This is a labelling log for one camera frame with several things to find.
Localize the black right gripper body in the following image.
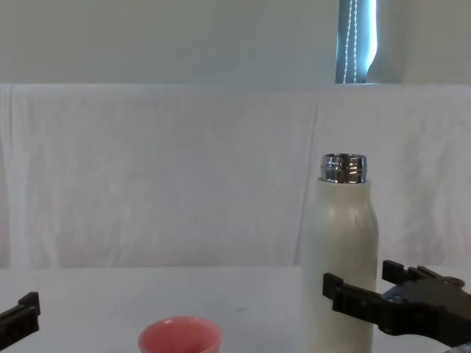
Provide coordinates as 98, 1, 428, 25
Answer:
376, 276, 471, 349

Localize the cream vacuum bottle steel neck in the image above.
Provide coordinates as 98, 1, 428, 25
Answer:
301, 153, 380, 353

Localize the white table cloth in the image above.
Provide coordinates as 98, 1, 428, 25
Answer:
0, 265, 471, 353

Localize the pink plastic cup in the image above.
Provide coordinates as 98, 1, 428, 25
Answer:
138, 316, 223, 353

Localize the white curtain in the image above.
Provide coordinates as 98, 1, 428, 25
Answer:
0, 82, 471, 269

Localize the pale smooth curtain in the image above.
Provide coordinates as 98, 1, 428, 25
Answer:
0, 0, 471, 86

